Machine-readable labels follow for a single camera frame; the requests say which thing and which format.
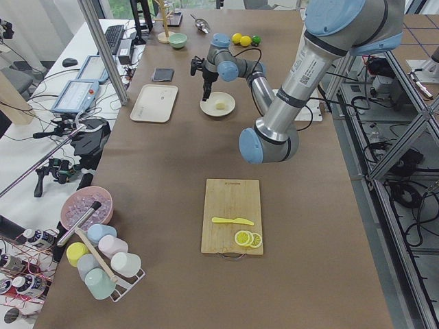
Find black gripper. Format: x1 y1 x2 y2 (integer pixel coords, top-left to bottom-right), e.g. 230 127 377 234
190 56 218 101

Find cream round plate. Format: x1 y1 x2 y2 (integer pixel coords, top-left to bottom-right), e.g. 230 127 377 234
200 92 236 117

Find white bun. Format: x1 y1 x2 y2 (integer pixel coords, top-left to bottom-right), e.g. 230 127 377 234
215 100 226 110

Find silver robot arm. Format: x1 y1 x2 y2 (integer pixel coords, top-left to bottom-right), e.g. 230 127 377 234
190 0 405 164

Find cream rectangular tray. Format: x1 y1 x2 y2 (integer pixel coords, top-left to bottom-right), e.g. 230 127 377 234
130 84 178 123

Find grey folded cloth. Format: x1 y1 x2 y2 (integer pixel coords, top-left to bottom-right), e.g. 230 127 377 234
151 68 174 82

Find mint green bowl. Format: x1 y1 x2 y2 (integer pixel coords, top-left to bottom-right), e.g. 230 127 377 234
169 33 188 49

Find metal scoop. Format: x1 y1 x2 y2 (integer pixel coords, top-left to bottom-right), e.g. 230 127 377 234
190 14 210 34

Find wooden glass stand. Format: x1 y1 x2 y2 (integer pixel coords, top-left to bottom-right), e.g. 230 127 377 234
154 0 174 44

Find black keyboard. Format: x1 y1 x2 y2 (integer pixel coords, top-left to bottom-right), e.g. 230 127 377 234
104 25 125 55

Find blue teach pendant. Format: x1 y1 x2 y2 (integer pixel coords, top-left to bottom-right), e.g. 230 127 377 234
51 80 99 114
77 55 109 84

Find yellow plastic knife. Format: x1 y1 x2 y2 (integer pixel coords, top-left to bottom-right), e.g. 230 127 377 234
211 217 254 226

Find black computer mouse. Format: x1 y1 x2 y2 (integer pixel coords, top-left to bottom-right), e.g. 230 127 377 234
62 58 78 67

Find wooden cutting board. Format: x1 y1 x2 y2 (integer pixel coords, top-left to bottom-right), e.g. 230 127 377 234
201 178 263 257

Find lemon slices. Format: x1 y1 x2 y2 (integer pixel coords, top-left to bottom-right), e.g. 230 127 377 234
234 230 263 249

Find pink ice bowl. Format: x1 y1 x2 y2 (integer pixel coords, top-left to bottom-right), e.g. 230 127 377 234
60 186 114 231

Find blue plastic cup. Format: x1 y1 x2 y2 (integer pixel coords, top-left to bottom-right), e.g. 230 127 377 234
86 223 117 246

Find pink plastic cup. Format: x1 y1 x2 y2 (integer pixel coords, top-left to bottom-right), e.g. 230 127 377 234
98 234 128 258

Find white plastic cup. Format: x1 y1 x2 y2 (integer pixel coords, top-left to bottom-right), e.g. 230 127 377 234
110 252 141 278

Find yellow plastic cup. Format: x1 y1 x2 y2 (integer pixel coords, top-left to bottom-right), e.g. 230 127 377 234
66 242 90 267

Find grey plastic cup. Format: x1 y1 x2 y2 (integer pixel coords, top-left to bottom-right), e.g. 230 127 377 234
77 254 101 282

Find small labelled bottle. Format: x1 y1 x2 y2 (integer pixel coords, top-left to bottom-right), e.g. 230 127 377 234
23 229 56 250

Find green plastic cup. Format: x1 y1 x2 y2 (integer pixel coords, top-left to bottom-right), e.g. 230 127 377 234
84 268 116 300

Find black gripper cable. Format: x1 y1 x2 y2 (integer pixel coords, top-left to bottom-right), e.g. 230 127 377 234
233 47 265 75

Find aluminium frame post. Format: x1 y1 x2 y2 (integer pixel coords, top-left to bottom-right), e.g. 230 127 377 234
78 0 128 106

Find wooden rack handle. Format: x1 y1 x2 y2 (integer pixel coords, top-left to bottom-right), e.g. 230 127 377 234
75 228 118 282

